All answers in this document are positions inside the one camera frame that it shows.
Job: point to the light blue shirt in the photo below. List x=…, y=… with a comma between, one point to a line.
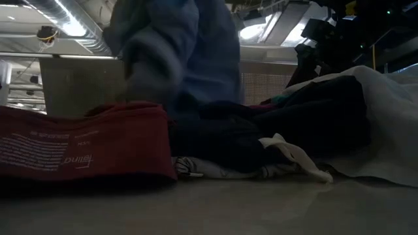
x=202, y=58

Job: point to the small dark teal cloth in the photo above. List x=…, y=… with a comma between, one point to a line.
x=279, y=99

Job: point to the silver rectangular air duct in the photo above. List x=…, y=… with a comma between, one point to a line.
x=287, y=23

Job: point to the red printed garment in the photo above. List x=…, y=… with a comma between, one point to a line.
x=114, y=140

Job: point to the large white garment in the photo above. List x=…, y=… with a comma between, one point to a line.
x=392, y=130

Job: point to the silver round ventilation duct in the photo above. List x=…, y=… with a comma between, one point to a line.
x=62, y=13

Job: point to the white plastic laundry bin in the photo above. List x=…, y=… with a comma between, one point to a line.
x=264, y=85
x=75, y=85

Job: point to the black yellow ceiling device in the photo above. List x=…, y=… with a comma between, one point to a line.
x=47, y=34

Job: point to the white black patterned cloth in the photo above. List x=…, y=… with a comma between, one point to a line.
x=294, y=153

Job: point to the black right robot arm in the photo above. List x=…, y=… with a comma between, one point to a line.
x=359, y=29

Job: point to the dark grey garment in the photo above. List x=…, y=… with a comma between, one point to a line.
x=320, y=117

